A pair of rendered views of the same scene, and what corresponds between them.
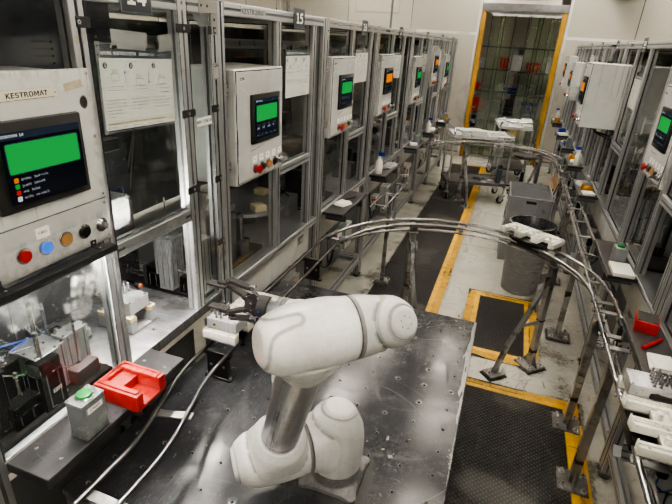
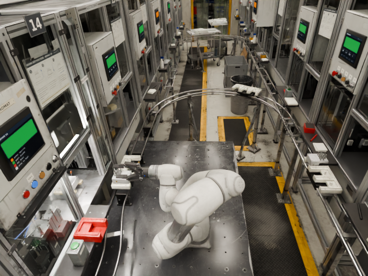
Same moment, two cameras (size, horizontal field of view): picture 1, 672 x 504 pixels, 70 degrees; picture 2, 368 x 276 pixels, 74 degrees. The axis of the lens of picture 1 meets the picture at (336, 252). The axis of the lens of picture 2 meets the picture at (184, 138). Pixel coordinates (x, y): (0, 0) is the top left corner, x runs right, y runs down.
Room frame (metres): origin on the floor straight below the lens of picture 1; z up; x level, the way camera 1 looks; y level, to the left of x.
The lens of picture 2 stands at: (0.14, 0.22, 2.18)
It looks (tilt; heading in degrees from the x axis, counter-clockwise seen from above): 34 degrees down; 348
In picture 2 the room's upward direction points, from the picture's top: 3 degrees counter-clockwise
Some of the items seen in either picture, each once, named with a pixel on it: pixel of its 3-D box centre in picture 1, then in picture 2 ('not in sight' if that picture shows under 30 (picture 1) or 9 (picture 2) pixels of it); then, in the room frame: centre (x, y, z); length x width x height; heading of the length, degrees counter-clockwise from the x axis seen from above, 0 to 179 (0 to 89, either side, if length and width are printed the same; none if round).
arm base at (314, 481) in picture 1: (337, 461); (197, 231); (1.13, -0.05, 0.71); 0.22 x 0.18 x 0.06; 161
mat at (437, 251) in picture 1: (446, 213); (194, 76); (5.76, -1.35, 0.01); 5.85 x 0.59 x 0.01; 161
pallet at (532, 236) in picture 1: (530, 238); (246, 91); (2.86, -1.23, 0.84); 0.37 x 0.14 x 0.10; 39
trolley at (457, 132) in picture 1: (476, 162); (203, 46); (6.59, -1.85, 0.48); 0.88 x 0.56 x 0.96; 89
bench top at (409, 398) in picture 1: (322, 388); (176, 195); (1.53, 0.02, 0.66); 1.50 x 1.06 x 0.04; 161
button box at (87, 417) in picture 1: (85, 411); (76, 252); (1.01, 0.65, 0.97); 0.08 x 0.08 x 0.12; 71
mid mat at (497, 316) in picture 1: (499, 323); (235, 131); (3.18, -1.28, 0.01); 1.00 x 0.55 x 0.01; 161
